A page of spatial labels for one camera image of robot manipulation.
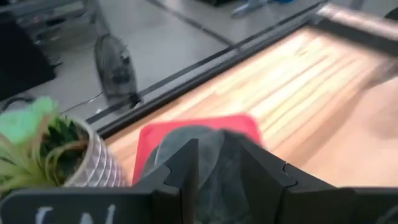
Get dark green cap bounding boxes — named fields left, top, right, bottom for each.
left=149, top=126, right=259, bottom=224

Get black aluminium table frame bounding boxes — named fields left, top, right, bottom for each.
left=85, top=2, right=398, bottom=139

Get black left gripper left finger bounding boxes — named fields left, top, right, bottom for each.
left=133, top=138, right=200, bottom=224

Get black floor fan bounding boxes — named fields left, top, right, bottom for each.
left=93, top=32, right=142, bottom=110

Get grey desk leg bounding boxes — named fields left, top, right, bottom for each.
left=229, top=0, right=280, bottom=18

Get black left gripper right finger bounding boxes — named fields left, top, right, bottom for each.
left=238, top=138, right=340, bottom=224

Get black box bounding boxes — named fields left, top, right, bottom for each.
left=0, top=15, right=63, bottom=102

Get red plastic bin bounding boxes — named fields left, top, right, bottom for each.
left=132, top=113, right=265, bottom=187

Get potted succulent plant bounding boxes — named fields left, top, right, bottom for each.
left=0, top=96, right=128, bottom=198

